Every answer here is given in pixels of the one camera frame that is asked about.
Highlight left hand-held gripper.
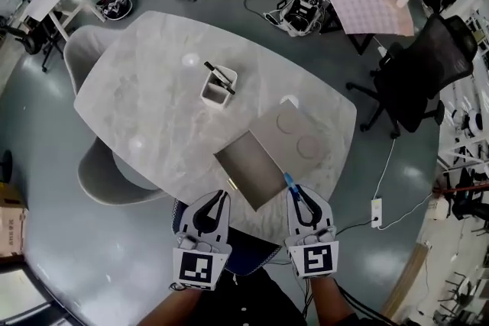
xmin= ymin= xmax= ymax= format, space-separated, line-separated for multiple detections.
xmin=171 ymin=190 xmax=234 ymax=292

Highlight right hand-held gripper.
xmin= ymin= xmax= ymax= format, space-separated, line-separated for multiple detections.
xmin=283 ymin=186 xmax=341 ymax=280

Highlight blue scissors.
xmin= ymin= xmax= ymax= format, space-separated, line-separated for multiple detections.
xmin=283 ymin=172 xmax=305 ymax=203

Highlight grey storage box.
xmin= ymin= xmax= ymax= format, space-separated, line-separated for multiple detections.
xmin=212 ymin=129 xmax=290 ymax=211

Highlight person's left forearm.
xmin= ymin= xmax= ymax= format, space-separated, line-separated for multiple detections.
xmin=137 ymin=288 xmax=203 ymax=326

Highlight person's right forearm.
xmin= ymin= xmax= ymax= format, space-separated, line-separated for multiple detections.
xmin=311 ymin=276 xmax=362 ymax=326

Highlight grey box lid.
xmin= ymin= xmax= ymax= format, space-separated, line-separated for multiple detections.
xmin=248 ymin=98 xmax=332 ymax=180

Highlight dark blue padded chair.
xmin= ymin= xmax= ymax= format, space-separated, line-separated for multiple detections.
xmin=171 ymin=198 xmax=283 ymax=276

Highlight white power strip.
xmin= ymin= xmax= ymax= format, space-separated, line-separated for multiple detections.
xmin=370 ymin=196 xmax=384 ymax=229

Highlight person's black clothing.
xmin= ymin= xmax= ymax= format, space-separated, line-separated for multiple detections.
xmin=183 ymin=266 xmax=318 ymax=326

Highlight grey shell chair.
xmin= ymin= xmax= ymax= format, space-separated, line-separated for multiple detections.
xmin=63 ymin=25 xmax=127 ymax=96
xmin=77 ymin=137 xmax=169 ymax=207

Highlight white pen holder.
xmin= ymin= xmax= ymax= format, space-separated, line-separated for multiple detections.
xmin=200 ymin=64 xmax=238 ymax=111

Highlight black marker pen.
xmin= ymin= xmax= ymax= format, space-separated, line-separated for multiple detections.
xmin=203 ymin=61 xmax=237 ymax=95

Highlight red pole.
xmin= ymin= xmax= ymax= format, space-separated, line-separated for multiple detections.
xmin=431 ymin=181 xmax=489 ymax=195

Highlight white shelving rack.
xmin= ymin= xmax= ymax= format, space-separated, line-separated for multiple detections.
xmin=435 ymin=11 xmax=489 ymax=173

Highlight black mesh office chair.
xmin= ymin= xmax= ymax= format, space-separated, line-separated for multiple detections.
xmin=345 ymin=14 xmax=478 ymax=139

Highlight black white backpack device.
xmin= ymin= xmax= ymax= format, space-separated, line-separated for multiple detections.
xmin=278 ymin=0 xmax=325 ymax=37

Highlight pink patterned cloth table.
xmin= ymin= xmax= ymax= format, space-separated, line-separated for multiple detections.
xmin=320 ymin=0 xmax=416 ymax=56

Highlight black basket of gear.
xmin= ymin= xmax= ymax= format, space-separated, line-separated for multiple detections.
xmin=95 ymin=0 xmax=134 ymax=21

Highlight black power cable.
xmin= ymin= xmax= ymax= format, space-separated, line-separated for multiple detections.
xmin=335 ymin=217 xmax=377 ymax=237

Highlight white power cable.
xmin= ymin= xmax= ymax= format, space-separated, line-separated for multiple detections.
xmin=376 ymin=137 xmax=397 ymax=199

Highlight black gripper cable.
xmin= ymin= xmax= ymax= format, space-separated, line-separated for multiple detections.
xmin=335 ymin=278 xmax=387 ymax=326

